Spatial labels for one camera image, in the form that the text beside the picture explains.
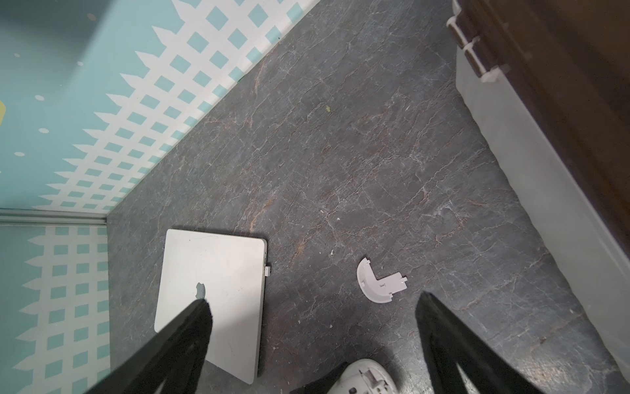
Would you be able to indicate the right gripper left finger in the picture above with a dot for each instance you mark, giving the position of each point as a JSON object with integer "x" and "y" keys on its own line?
{"x": 171, "y": 362}

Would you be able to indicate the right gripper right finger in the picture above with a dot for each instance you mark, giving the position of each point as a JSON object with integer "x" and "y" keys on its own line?
{"x": 451, "y": 349}

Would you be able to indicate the silver laptop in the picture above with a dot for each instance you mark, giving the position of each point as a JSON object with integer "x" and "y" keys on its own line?
{"x": 228, "y": 272}

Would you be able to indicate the white wireless mouse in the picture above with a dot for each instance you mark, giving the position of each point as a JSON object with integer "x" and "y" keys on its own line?
{"x": 364, "y": 376}

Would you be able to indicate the brown lidded storage box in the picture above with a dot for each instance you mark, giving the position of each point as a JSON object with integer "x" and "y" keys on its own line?
{"x": 547, "y": 83}

